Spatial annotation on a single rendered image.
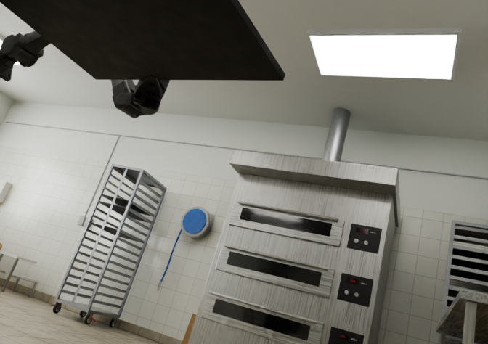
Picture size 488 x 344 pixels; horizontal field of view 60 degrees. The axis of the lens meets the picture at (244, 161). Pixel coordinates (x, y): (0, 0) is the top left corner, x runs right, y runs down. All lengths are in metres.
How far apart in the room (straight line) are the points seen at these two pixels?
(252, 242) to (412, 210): 1.87
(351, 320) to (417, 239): 1.49
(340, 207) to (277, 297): 0.97
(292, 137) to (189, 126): 1.58
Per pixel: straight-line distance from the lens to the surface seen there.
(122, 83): 1.30
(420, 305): 4.73
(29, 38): 1.74
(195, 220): 5.33
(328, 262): 3.81
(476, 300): 2.13
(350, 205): 3.92
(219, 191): 5.51
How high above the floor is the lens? 0.50
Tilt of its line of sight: 20 degrees up
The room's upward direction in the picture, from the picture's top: 17 degrees clockwise
